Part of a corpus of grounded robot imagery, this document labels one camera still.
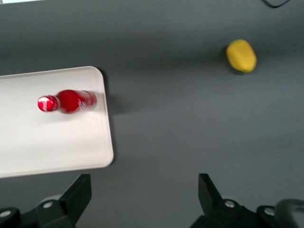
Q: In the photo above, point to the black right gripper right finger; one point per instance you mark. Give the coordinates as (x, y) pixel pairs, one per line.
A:
(211, 204)

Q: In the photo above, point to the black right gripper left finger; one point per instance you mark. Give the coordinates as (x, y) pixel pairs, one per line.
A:
(76, 199)

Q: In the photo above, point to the red coke bottle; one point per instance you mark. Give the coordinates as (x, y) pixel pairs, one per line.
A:
(69, 101)

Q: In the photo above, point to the beige plastic tray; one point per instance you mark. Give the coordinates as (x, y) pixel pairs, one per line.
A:
(47, 142)

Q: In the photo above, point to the yellow lemon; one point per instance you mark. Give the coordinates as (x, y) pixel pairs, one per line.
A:
(241, 56)

